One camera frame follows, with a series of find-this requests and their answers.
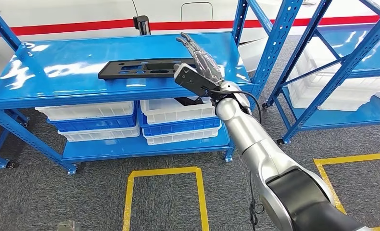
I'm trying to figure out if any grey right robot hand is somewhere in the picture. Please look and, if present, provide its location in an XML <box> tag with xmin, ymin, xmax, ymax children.
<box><xmin>176</xmin><ymin>32</ymin><xmax>225</xmax><ymax>87</ymax></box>

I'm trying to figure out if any black plastic frame part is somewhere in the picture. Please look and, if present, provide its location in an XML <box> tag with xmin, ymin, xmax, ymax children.
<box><xmin>97</xmin><ymin>58</ymin><xmax>198</xmax><ymax>80</ymax></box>

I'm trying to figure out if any yellow floor tape square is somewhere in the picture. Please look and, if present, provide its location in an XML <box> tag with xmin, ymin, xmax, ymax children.
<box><xmin>122</xmin><ymin>167</ymin><xmax>210</xmax><ymax>231</ymax></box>
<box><xmin>313</xmin><ymin>152</ymin><xmax>380</xmax><ymax>231</ymax></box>

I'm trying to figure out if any stack of white crates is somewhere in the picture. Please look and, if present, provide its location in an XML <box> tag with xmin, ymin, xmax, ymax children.
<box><xmin>287</xmin><ymin>41</ymin><xmax>380</xmax><ymax>112</ymax></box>

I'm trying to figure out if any white vehicle with red stripe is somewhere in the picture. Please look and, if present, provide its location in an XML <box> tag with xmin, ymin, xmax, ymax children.
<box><xmin>0</xmin><ymin>0</ymin><xmax>380</xmax><ymax>84</ymax></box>

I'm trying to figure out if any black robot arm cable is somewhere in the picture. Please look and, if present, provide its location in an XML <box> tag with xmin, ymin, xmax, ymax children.
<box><xmin>207</xmin><ymin>90</ymin><xmax>266</xmax><ymax>231</ymax></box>

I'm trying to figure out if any black stanchion post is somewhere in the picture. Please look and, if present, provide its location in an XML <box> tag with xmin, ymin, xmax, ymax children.
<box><xmin>133</xmin><ymin>15</ymin><xmax>152</xmax><ymax>36</ymax></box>

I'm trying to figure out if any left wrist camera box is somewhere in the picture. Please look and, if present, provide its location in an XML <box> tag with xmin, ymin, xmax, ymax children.
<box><xmin>56</xmin><ymin>220</ymin><xmax>82</xmax><ymax>231</ymax></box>

